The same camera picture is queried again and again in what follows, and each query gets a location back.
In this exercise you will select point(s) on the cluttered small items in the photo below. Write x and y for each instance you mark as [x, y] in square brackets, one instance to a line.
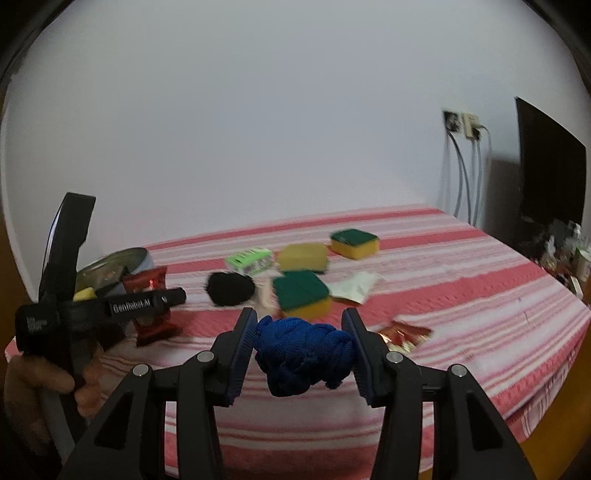
[554, 249]

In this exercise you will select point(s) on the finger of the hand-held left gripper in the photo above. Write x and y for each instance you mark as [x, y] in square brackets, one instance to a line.
[64, 249]

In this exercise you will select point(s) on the blue mesh scrubber ball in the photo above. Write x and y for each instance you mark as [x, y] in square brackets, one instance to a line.
[300, 355]

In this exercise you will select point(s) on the small white pink packet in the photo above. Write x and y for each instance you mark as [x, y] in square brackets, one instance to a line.
[265, 293]

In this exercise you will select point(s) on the red and gold packet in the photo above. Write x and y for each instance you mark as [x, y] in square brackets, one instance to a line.
[406, 334]

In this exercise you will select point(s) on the round metal tin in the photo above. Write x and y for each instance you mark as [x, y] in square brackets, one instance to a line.
[124, 258]

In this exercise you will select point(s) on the small yellow sponge piece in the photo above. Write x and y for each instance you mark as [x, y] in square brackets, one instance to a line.
[84, 294]

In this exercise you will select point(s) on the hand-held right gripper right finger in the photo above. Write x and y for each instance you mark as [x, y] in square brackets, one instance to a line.
[364, 364]

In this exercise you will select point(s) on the white cup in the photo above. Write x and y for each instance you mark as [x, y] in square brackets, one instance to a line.
[583, 266]

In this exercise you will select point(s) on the red striped cloth desktop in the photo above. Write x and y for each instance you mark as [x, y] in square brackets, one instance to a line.
[461, 300]

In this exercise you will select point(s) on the person's left hand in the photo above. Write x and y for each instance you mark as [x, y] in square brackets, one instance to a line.
[27, 397]

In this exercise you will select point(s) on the wall socket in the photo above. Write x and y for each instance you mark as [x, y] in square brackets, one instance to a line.
[450, 121]
[470, 124]

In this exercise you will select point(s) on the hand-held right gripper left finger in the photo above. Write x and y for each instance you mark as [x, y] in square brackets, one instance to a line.
[240, 355]

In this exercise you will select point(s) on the black scrubber ball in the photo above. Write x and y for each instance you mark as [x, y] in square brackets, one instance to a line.
[229, 288]

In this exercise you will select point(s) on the green and yellow sponge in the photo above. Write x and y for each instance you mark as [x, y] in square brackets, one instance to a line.
[354, 242]
[300, 293]

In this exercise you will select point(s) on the black monitor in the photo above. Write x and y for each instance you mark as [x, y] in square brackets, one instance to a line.
[549, 170]

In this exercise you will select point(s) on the green tissue pack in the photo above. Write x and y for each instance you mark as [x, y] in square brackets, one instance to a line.
[249, 261]

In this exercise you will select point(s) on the red snack packet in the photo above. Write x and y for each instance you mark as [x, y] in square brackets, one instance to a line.
[154, 330]

